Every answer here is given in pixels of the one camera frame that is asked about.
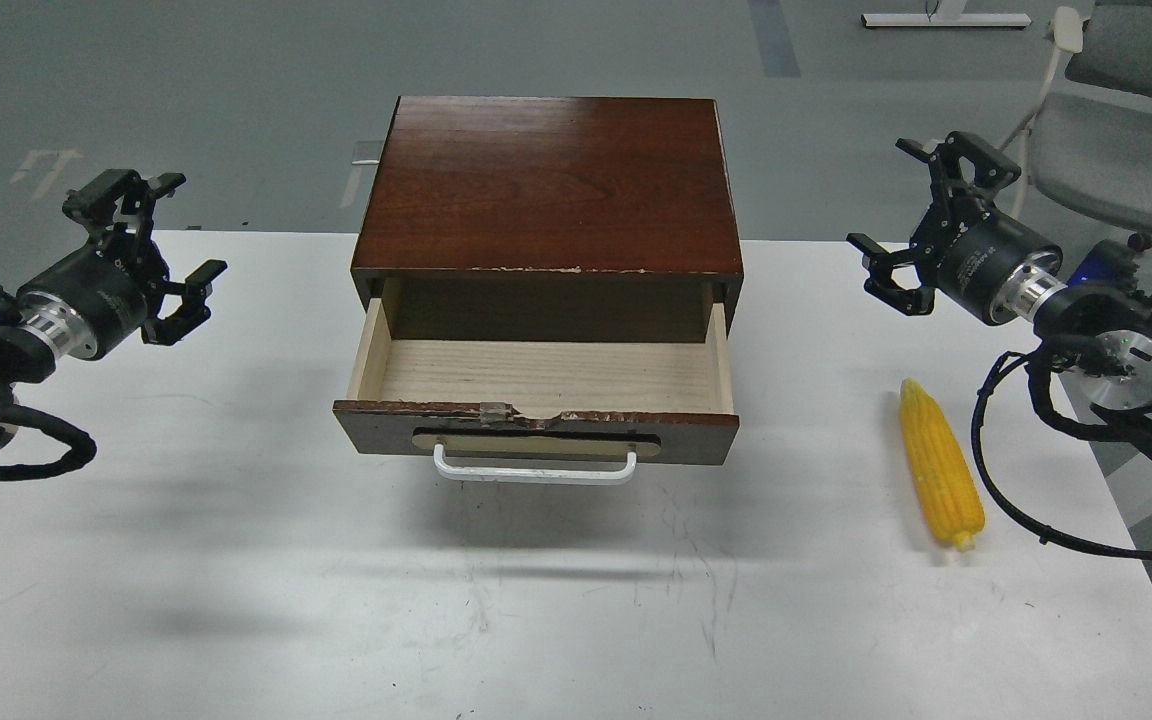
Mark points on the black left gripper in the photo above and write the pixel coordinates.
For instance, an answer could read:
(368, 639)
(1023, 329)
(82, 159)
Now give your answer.
(97, 296)

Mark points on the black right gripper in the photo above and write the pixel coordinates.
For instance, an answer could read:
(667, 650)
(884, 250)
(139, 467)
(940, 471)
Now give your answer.
(961, 247)

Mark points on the yellow corn cob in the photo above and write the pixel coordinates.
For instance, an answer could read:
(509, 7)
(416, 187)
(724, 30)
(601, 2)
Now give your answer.
(944, 485)

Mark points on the wooden drawer with white handle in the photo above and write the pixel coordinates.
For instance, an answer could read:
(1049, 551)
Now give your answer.
(541, 412)

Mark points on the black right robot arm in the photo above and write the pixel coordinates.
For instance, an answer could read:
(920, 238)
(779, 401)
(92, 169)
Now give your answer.
(1092, 376)

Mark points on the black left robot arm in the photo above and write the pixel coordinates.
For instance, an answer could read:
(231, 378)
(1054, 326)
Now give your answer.
(33, 444)

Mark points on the grey office chair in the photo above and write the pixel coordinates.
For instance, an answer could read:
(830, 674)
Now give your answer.
(1087, 143)

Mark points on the dark wooden cabinet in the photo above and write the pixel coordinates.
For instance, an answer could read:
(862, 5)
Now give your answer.
(548, 186)

